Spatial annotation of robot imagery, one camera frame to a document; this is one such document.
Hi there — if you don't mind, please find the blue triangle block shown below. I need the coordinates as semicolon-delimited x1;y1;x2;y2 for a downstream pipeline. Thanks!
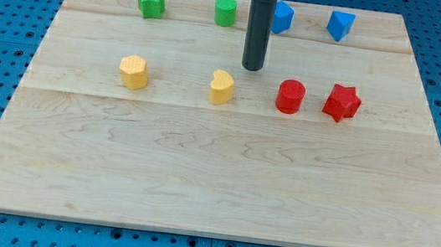
326;10;356;42

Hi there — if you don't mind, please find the yellow heart block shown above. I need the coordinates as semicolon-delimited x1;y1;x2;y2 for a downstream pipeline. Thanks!
209;69;235;105

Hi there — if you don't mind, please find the wooden board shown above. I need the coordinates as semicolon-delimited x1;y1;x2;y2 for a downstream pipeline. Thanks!
0;0;441;247

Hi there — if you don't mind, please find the red cylinder block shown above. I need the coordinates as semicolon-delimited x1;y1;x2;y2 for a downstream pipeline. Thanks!
275;79;306;115

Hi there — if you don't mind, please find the yellow hexagon block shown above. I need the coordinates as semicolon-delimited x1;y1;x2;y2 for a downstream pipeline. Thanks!
119;54;149;90

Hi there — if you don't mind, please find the green cylinder block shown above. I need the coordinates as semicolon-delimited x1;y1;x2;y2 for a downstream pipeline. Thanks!
214;0;238;27

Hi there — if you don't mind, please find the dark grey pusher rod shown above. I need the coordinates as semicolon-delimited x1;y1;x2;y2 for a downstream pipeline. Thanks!
242;0;277;71

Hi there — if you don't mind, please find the red star block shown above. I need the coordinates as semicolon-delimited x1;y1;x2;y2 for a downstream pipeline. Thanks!
321;84;362;123

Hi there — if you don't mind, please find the blue cube block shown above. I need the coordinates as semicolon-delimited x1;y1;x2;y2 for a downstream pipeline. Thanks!
271;1;295;34

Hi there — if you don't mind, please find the green star block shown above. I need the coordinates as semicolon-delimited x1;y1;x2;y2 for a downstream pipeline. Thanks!
137;0;166;19

